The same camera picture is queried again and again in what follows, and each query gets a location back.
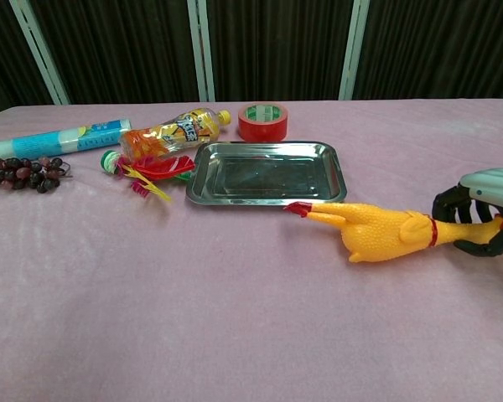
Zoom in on red tape roll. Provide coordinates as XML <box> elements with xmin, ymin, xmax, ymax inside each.
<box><xmin>237</xmin><ymin>101</ymin><xmax>289</xmax><ymax>142</ymax></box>

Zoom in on stainless steel tray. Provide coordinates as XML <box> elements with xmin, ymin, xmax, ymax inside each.
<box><xmin>185</xmin><ymin>141</ymin><xmax>348</xmax><ymax>207</ymax></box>

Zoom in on colourful feather shuttlecock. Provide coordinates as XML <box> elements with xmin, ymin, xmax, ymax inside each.
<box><xmin>99</xmin><ymin>150</ymin><xmax>196</xmax><ymax>203</ymax></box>

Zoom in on white screen frame post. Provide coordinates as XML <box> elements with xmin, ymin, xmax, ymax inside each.
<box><xmin>186</xmin><ymin>0</ymin><xmax>216</xmax><ymax>103</ymax></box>
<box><xmin>339</xmin><ymin>0</ymin><xmax>371</xmax><ymax>101</ymax></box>
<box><xmin>8</xmin><ymin>0</ymin><xmax>70</xmax><ymax>106</ymax></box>

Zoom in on blue label plastic bag roll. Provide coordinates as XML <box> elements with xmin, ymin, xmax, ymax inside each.
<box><xmin>0</xmin><ymin>118</ymin><xmax>134</xmax><ymax>161</ymax></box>

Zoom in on yellow rubber chicken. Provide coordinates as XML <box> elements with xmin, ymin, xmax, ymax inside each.
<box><xmin>283</xmin><ymin>201</ymin><xmax>503</xmax><ymax>265</ymax></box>

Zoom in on pink table cloth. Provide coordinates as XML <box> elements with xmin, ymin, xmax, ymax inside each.
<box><xmin>0</xmin><ymin>98</ymin><xmax>503</xmax><ymax>402</ymax></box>

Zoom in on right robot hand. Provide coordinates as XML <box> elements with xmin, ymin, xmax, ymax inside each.
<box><xmin>432</xmin><ymin>166</ymin><xmax>503</xmax><ymax>258</ymax></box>

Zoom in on dark artificial grape bunch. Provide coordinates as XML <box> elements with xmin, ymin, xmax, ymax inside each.
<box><xmin>0</xmin><ymin>155</ymin><xmax>73</xmax><ymax>194</ymax></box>

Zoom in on orange label drink bottle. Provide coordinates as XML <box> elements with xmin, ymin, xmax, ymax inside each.
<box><xmin>119</xmin><ymin>107</ymin><xmax>232</xmax><ymax>161</ymax></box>

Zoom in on dark pleated curtain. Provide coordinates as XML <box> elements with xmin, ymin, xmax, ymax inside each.
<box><xmin>0</xmin><ymin>0</ymin><xmax>503</xmax><ymax>121</ymax></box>

